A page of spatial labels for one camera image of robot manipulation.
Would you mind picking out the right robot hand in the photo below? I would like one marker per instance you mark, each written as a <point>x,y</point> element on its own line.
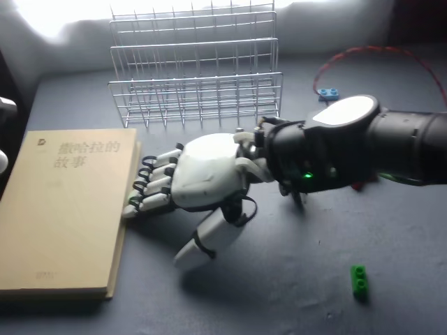
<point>206,174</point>

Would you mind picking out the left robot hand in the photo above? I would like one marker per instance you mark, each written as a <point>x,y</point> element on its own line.
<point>5,118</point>

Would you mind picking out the beige book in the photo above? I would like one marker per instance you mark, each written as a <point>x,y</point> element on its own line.
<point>63,216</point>

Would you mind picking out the grey table cloth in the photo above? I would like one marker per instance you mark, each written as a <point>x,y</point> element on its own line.
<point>262,286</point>

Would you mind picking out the blue toy brick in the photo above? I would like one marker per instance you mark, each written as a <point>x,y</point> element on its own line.
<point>328,93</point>

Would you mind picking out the red star block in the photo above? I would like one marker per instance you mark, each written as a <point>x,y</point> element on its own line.
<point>359,186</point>

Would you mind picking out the green toy brick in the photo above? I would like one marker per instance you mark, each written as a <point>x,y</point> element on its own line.
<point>359,282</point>

